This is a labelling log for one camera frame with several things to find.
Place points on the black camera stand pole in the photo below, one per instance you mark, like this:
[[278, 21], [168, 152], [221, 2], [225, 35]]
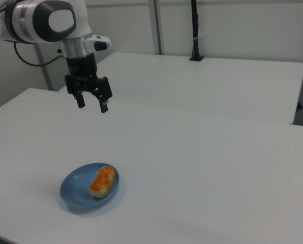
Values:
[[196, 30]]

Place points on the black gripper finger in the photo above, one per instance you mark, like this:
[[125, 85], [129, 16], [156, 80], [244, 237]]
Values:
[[104, 105], [80, 101]]

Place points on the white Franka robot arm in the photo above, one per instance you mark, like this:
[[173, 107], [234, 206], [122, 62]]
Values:
[[37, 20]]

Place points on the white rear table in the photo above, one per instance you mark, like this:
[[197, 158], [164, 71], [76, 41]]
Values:
[[205, 86]]

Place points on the blue round plate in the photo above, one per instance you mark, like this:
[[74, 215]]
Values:
[[77, 188]]

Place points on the grey metal frame post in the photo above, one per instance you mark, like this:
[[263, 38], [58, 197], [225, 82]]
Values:
[[43, 67], [157, 25]]

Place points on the orange glazed bread loaf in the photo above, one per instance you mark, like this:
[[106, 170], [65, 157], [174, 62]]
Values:
[[102, 181]]

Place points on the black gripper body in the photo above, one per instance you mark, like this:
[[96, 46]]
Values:
[[81, 68]]

